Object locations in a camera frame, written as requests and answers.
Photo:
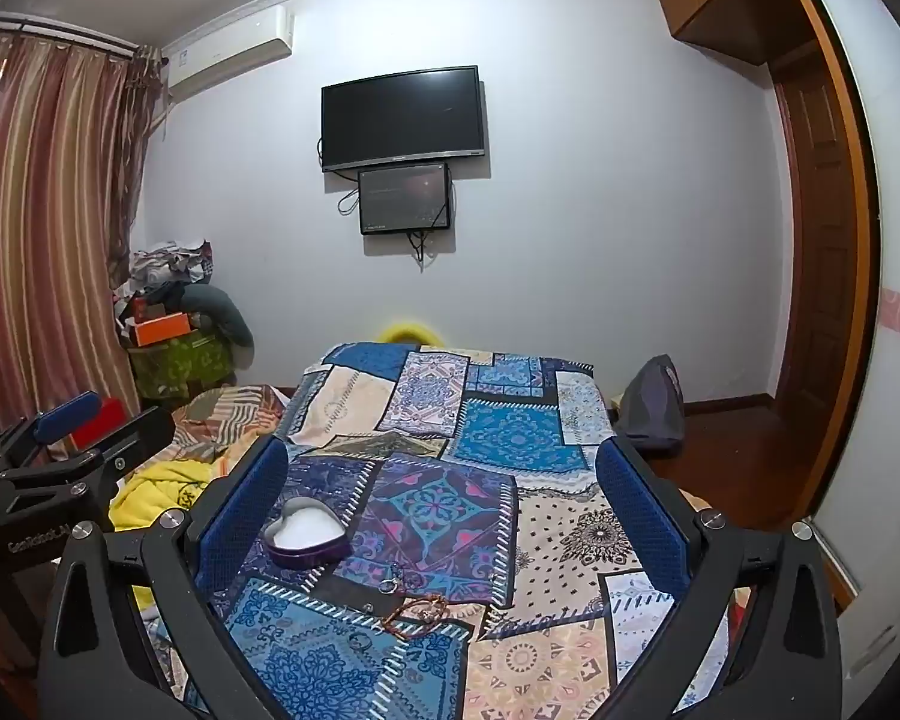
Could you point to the brown wooden door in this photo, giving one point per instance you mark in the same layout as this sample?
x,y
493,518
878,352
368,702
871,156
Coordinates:
x,y
825,255

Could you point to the white curtain rail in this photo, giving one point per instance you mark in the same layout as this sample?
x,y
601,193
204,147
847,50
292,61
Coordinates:
x,y
67,34

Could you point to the striped cloth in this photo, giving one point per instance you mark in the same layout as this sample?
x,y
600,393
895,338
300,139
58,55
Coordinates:
x,y
225,412

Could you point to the orange box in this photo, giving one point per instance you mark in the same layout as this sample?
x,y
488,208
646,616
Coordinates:
x,y
161,330

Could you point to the yellow blanket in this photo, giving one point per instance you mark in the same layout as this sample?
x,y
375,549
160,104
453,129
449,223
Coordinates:
x,y
165,480

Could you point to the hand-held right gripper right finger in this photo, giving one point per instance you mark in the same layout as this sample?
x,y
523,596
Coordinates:
x,y
645,517

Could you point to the striped pink curtain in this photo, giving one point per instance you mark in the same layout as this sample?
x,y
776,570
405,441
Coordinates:
x,y
45,225

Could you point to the green patterned box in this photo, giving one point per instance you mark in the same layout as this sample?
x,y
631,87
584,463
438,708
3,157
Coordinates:
x,y
180,367

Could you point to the small black wall monitor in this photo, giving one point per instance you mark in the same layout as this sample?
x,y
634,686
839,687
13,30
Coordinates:
x,y
405,199

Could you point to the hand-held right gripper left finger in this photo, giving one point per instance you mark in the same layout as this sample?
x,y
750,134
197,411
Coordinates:
x,y
247,510

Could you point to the yellow round object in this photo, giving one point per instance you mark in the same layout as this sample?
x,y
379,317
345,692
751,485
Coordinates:
x,y
409,331

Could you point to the grey bag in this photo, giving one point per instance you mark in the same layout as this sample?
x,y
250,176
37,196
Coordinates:
x,y
652,409

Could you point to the white air conditioner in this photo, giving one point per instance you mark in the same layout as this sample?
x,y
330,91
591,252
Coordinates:
x,y
225,45

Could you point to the pile of clutter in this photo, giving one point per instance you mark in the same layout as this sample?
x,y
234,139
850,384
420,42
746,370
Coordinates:
x,y
165,270

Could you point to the large black wall television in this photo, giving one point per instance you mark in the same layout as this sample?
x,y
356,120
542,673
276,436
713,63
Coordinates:
x,y
405,112

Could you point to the red box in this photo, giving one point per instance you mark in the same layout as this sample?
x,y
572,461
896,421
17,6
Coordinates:
x,y
97,427

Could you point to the blue patchwork blanket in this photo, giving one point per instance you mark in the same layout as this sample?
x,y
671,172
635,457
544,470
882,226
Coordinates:
x,y
495,427

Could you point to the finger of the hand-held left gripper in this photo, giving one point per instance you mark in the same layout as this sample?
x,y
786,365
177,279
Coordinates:
x,y
131,431
67,416

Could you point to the purple heart-shaped tin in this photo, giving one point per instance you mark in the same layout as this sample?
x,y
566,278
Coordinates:
x,y
307,551

